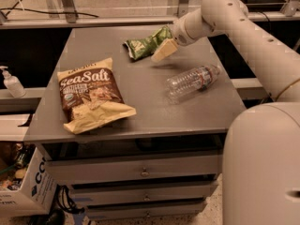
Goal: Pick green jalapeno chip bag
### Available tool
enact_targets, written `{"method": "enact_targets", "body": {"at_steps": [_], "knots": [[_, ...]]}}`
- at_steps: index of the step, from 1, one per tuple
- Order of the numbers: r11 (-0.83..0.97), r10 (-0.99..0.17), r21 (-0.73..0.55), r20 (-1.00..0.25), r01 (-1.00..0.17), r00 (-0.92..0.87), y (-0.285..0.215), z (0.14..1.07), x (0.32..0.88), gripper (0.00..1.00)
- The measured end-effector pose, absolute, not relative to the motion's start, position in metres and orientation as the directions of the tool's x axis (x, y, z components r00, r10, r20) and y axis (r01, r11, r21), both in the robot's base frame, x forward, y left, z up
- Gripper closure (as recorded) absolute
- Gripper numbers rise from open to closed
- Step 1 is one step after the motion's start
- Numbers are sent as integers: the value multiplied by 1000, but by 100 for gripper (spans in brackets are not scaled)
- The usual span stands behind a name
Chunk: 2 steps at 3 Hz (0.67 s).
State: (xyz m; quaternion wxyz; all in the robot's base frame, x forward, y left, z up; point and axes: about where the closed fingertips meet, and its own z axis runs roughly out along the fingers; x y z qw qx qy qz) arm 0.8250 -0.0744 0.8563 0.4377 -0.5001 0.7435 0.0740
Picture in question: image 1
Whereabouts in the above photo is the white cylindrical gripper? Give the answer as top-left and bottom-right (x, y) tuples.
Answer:
(151, 8), (219, 63)

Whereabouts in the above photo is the green jalapeno chip bag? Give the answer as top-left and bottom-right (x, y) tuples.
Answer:
(124, 25), (173, 61)

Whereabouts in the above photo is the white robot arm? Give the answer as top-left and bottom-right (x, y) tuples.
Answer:
(172, 0), (300, 225)

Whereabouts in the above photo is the sea salt chip bag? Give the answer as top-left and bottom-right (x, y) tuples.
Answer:
(57, 58), (136, 134)

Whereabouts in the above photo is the clear plastic water bottle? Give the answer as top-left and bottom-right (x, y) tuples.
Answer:
(166, 65), (220, 103)

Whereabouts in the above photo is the grey drawer cabinet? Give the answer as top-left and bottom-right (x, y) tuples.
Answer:
(26, 26), (245, 220)

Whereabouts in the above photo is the white pump dispenser bottle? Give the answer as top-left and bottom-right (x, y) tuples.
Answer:
(0, 66), (26, 98)

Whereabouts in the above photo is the white cardboard box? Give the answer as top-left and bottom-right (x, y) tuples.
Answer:
(0, 142), (56, 218)

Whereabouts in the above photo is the metal frame rail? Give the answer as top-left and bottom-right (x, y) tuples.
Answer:
(0, 11), (300, 29)

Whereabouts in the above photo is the black cable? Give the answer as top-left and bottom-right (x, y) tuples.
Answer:
(0, 7), (99, 19)

